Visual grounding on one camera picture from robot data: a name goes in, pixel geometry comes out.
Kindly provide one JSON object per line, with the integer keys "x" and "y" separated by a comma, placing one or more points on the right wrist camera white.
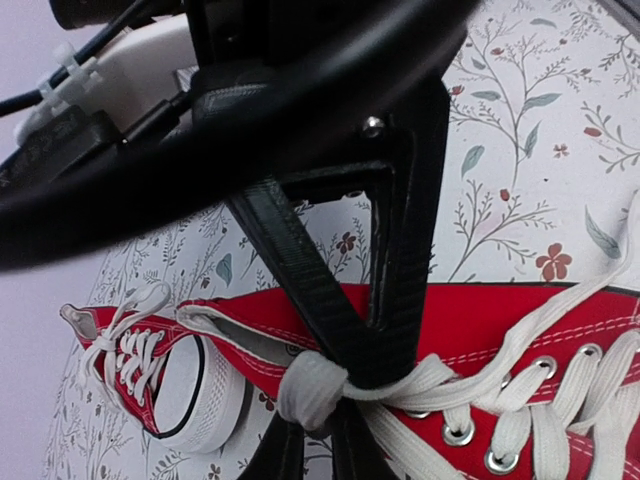
{"x": 113, "y": 92}

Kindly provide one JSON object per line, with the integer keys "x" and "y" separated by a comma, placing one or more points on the red sneaker with laces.
{"x": 171, "y": 382}

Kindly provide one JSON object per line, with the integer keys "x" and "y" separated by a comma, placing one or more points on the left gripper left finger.
{"x": 280, "y": 454}

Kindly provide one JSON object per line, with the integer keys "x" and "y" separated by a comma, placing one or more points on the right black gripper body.
{"x": 317, "y": 101}

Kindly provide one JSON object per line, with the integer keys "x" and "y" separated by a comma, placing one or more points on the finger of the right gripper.
{"x": 400, "y": 169}

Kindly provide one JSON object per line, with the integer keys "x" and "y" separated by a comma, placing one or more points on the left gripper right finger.
{"x": 356, "y": 455}

